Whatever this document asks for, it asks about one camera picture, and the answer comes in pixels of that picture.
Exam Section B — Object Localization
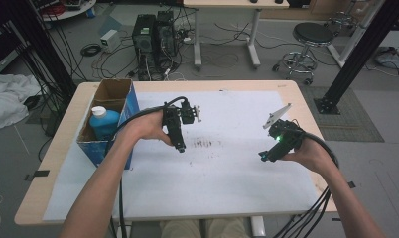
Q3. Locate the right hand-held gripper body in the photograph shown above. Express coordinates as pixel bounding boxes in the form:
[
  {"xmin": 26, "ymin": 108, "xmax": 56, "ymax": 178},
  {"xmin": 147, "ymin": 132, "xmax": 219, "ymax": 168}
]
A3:
[{"xmin": 262, "ymin": 102, "xmax": 307, "ymax": 163}]

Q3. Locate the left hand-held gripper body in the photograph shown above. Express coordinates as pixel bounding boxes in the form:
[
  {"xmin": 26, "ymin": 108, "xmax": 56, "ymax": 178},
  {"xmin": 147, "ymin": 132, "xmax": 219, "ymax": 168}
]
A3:
[{"xmin": 161, "ymin": 97, "xmax": 202, "ymax": 147}]

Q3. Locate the blue cardboard box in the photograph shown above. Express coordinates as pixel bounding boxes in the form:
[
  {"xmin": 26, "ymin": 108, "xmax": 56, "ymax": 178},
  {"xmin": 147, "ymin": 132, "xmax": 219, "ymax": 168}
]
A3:
[{"xmin": 75, "ymin": 77, "xmax": 141, "ymax": 171}]

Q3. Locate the blue bottle with white cap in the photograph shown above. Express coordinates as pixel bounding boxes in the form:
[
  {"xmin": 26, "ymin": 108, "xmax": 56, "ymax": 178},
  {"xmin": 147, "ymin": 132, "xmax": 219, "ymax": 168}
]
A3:
[{"xmin": 88, "ymin": 105, "xmax": 122, "ymax": 141}]

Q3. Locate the person's left hand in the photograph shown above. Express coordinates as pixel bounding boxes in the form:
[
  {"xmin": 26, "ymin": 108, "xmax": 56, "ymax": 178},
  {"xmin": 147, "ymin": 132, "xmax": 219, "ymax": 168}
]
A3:
[{"xmin": 120, "ymin": 110, "xmax": 175, "ymax": 149}]

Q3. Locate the person's right hand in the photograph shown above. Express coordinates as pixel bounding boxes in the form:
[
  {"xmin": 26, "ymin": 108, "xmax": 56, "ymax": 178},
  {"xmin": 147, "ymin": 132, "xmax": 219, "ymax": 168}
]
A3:
[{"xmin": 281, "ymin": 136, "xmax": 334, "ymax": 177}]

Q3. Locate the white paper sheet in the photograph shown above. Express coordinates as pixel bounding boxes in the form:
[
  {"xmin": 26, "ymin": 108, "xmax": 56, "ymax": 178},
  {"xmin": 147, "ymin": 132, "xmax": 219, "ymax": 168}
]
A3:
[{"xmin": 42, "ymin": 90, "xmax": 322, "ymax": 222}]

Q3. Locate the grey floor mat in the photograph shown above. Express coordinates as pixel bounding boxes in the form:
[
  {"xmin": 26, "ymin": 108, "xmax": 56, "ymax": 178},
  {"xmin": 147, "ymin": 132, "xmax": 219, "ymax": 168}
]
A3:
[{"xmin": 299, "ymin": 85, "xmax": 386, "ymax": 144}]

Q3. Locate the white table leg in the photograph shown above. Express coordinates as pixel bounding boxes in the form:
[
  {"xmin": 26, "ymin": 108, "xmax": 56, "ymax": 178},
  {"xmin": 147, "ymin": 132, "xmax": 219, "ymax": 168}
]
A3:
[{"xmin": 249, "ymin": 215, "xmax": 267, "ymax": 238}]

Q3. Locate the person's right leg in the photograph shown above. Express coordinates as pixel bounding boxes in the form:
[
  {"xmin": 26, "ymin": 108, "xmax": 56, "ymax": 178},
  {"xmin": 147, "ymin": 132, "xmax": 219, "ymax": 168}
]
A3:
[{"xmin": 206, "ymin": 217, "xmax": 252, "ymax": 238}]

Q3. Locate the person's leg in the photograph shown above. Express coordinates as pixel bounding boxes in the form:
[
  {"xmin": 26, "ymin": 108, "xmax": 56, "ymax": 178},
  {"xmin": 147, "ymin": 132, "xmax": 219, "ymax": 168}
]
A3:
[
  {"xmin": 159, "ymin": 218, "xmax": 202, "ymax": 238},
  {"xmin": 206, "ymin": 217, "xmax": 252, "ymax": 238}
]

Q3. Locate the person's left leg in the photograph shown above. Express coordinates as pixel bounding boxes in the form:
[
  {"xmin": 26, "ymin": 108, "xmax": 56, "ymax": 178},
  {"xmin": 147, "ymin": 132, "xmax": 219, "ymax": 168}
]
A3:
[{"xmin": 159, "ymin": 218, "xmax": 202, "ymax": 238}]

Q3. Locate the black computer tower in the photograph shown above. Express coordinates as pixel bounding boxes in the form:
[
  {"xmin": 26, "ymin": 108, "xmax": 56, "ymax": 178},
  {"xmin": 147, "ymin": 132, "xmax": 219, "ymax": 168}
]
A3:
[
  {"xmin": 155, "ymin": 10, "xmax": 178, "ymax": 58},
  {"xmin": 131, "ymin": 13, "xmax": 158, "ymax": 56}
]

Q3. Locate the small white device box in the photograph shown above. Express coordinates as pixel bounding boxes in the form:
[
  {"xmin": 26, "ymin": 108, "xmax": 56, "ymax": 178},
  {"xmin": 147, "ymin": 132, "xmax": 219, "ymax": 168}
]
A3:
[{"xmin": 99, "ymin": 29, "xmax": 122, "ymax": 54}]

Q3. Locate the black round stool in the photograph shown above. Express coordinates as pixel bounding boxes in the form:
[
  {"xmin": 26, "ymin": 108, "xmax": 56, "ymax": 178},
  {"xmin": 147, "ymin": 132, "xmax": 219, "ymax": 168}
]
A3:
[{"xmin": 272, "ymin": 21, "xmax": 336, "ymax": 86}]

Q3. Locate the white-legged desk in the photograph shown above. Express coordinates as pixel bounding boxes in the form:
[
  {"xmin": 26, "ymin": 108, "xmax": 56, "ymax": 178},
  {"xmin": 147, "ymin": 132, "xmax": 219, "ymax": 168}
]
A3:
[{"xmin": 182, "ymin": 0, "xmax": 291, "ymax": 71}]

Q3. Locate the round white table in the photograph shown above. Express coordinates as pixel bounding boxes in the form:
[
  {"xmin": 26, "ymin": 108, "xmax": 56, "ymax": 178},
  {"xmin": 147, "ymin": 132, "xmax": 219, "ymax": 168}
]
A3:
[{"xmin": 38, "ymin": 0, "xmax": 98, "ymax": 22}]

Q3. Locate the white crumpled cloth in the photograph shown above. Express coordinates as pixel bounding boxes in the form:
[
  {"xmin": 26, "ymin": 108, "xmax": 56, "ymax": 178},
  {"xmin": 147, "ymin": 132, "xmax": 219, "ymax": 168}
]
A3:
[{"xmin": 0, "ymin": 71, "xmax": 42, "ymax": 131}]

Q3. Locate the left hand-held gripper black cable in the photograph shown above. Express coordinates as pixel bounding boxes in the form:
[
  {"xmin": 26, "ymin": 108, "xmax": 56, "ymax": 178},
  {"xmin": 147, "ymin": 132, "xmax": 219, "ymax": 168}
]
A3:
[{"xmin": 104, "ymin": 95, "xmax": 190, "ymax": 238}]

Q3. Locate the hand-held gripper black cable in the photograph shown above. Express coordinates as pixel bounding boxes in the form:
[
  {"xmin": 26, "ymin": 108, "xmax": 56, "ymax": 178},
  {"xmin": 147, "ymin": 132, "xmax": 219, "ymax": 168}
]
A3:
[
  {"xmin": 272, "ymin": 130, "xmax": 340, "ymax": 238},
  {"xmin": 104, "ymin": 95, "xmax": 190, "ymax": 238}
]

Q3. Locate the right hand-held gripper black cable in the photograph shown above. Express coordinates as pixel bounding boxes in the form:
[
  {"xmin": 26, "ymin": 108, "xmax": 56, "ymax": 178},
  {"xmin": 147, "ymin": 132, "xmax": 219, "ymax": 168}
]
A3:
[{"xmin": 272, "ymin": 130, "xmax": 340, "ymax": 238}]

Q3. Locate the coiled black cable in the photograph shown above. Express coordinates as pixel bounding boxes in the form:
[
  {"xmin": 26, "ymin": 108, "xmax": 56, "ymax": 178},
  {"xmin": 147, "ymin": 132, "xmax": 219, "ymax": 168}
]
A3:
[{"xmin": 79, "ymin": 43, "xmax": 103, "ymax": 58}]

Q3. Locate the white metal stand frame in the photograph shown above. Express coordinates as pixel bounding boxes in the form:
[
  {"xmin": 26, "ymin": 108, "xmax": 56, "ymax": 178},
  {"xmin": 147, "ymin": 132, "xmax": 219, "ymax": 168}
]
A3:
[{"xmin": 326, "ymin": 0, "xmax": 387, "ymax": 69}]

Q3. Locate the black metal post with cables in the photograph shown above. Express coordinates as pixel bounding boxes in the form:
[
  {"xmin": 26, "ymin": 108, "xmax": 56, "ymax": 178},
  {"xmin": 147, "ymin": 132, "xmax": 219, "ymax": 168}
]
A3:
[{"xmin": 7, "ymin": 0, "xmax": 78, "ymax": 102}]

